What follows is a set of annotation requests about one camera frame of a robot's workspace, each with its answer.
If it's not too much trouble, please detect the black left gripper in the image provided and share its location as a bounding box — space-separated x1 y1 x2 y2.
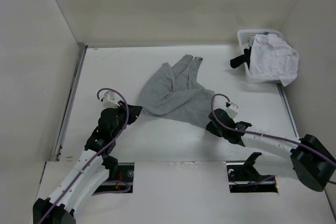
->
111 101 142 138

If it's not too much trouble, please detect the grey tank top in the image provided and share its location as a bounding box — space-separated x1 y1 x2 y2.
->
137 55 215 128

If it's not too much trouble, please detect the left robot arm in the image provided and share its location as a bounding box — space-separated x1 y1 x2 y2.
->
33 101 142 223

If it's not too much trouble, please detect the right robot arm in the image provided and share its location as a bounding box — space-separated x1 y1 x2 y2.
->
206 109 335 192

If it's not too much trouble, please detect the black tank top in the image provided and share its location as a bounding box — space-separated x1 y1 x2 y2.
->
230 48 251 69

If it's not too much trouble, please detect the white tank top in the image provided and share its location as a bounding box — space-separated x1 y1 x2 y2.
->
249 34 299 86

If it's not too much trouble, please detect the white plastic laundry basket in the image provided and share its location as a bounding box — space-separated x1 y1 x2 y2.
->
237 29 285 84

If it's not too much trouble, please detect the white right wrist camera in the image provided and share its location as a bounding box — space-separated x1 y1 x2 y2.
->
225 102 239 119

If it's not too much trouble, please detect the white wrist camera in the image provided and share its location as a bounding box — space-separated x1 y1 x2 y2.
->
225 102 239 119
101 91 119 109

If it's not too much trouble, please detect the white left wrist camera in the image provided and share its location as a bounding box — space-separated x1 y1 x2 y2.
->
101 91 119 109

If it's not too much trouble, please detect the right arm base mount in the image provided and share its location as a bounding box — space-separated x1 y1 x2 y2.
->
226 152 278 193

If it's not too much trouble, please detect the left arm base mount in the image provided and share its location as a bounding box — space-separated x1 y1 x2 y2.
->
93 156 135 195

